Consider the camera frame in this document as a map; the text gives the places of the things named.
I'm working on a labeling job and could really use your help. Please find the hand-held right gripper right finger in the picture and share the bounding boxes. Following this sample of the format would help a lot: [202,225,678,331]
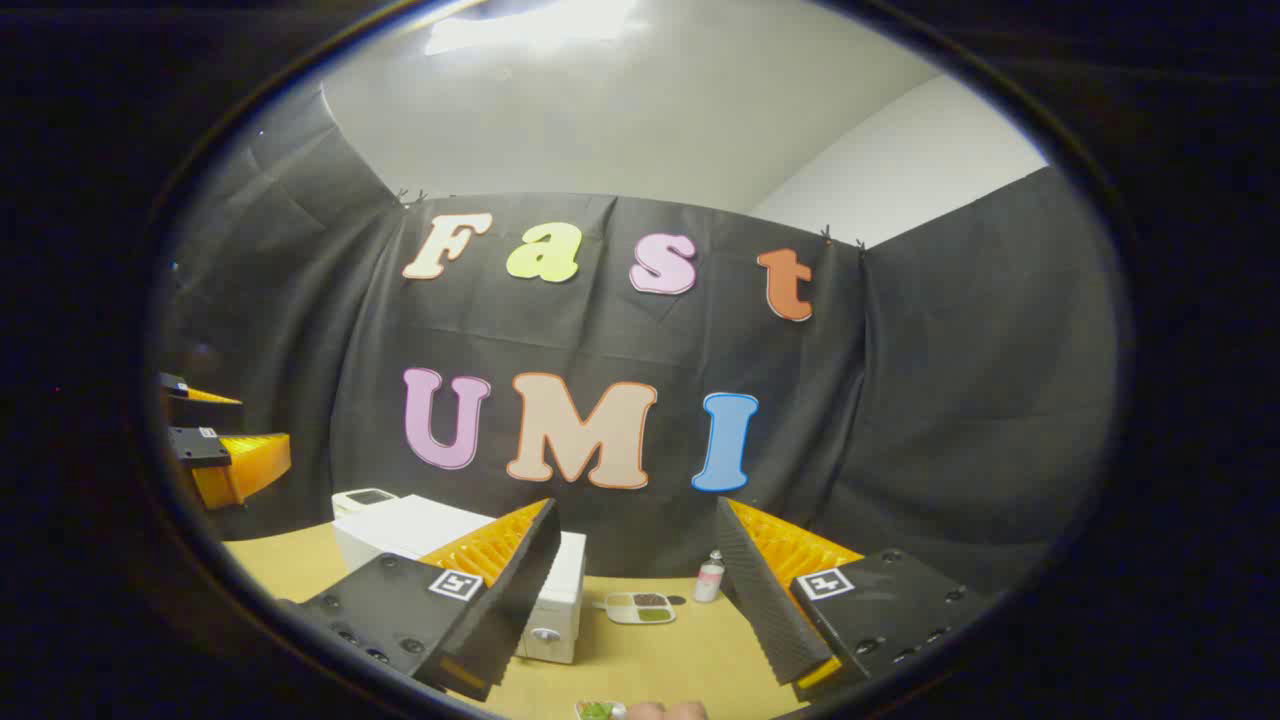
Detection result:
[713,495,991,689]

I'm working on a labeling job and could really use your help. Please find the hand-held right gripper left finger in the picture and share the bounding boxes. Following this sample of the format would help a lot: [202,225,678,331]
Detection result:
[297,497,563,703]

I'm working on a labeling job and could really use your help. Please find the white microwave oven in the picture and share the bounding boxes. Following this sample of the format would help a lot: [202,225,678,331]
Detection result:
[333,494,587,665]

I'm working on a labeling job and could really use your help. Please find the white divided sauce dish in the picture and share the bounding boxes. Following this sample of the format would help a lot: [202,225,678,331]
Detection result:
[604,591,677,626]

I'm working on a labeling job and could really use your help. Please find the black backdrop cloth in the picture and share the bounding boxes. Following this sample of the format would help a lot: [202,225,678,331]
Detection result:
[150,85,1121,601]

